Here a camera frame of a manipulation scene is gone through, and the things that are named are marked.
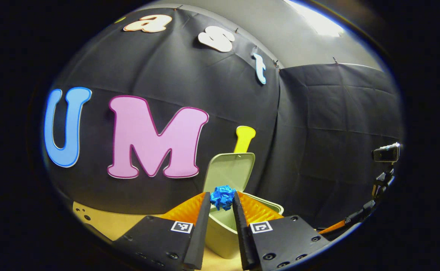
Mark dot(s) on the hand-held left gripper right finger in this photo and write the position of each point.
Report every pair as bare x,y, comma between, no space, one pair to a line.
240,237

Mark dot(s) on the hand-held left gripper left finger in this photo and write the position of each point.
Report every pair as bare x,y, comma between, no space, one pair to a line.
202,233

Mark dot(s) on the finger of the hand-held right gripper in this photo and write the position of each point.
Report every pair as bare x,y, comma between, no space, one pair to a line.
334,227

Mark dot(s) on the pale green garbage bin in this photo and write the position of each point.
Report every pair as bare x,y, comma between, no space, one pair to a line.
222,237

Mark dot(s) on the blue paper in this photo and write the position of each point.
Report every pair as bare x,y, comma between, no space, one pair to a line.
223,197

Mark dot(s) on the wooden desktop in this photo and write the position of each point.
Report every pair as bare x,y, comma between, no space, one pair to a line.
107,222

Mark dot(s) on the black backdrop cloth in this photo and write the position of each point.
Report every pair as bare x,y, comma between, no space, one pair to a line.
310,131

